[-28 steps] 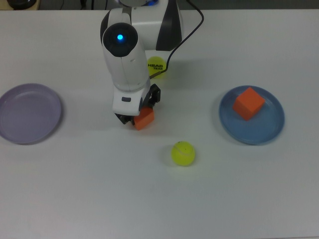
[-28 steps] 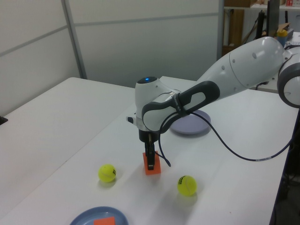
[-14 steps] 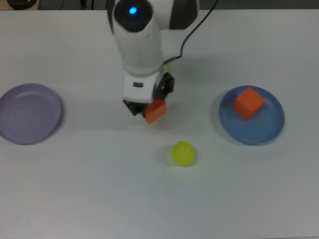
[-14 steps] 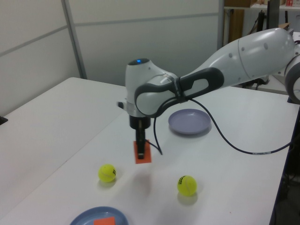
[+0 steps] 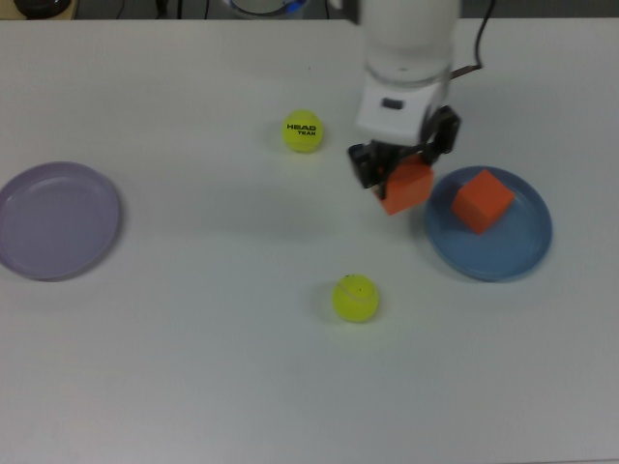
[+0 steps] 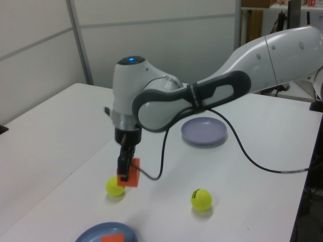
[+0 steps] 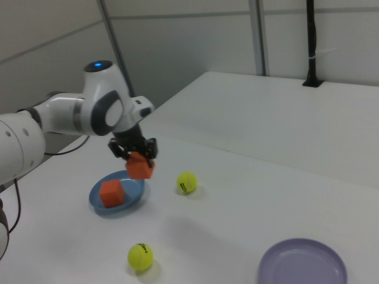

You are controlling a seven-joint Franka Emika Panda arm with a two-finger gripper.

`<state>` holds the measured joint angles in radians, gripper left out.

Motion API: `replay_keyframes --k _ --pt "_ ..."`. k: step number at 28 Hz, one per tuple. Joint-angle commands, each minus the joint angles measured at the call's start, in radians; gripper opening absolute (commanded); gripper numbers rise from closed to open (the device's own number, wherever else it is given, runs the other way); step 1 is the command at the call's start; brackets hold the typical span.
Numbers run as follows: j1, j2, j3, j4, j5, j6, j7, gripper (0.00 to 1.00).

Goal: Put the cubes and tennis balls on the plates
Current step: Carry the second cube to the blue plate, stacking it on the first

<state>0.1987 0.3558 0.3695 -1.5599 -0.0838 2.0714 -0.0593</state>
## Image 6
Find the black clamp base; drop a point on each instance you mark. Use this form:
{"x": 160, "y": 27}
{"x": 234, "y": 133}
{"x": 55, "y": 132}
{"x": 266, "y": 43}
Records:
{"x": 316, "y": 106}

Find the purple plate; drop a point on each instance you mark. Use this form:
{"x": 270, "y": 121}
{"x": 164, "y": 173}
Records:
{"x": 204, "y": 131}

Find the red and white box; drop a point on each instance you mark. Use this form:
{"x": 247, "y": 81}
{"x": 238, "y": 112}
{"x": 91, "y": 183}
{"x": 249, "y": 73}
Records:
{"x": 312, "y": 2}

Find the grey partition post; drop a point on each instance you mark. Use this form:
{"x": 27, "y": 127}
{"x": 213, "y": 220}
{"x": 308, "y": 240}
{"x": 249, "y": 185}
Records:
{"x": 80, "y": 45}
{"x": 238, "y": 25}

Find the black monitor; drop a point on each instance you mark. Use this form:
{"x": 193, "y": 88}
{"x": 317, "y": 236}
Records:
{"x": 292, "y": 15}

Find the black stand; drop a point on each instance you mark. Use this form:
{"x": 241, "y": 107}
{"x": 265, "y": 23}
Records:
{"x": 280, "y": 20}

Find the brown cardboard box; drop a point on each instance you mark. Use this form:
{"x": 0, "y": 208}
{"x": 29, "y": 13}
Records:
{"x": 255, "y": 3}

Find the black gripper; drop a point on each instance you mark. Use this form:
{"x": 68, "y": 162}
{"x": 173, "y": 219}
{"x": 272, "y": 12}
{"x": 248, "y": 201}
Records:
{"x": 128, "y": 137}

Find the flat cardboard sheet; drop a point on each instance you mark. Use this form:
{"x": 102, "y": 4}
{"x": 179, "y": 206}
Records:
{"x": 254, "y": 25}

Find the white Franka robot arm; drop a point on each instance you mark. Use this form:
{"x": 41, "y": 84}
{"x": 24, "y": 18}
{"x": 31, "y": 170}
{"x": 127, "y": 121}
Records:
{"x": 252, "y": 63}

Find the orange cube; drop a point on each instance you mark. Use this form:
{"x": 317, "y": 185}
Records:
{"x": 134, "y": 174}
{"x": 112, "y": 238}

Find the blue plate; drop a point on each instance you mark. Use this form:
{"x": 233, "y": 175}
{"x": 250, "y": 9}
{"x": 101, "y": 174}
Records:
{"x": 85, "y": 237}

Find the white shelf board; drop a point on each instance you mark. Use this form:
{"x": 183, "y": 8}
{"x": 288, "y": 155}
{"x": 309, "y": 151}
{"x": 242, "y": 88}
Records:
{"x": 265, "y": 8}

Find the yellow tennis ball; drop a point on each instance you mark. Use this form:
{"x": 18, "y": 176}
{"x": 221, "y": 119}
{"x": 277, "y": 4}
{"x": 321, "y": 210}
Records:
{"x": 112, "y": 189}
{"x": 201, "y": 199}

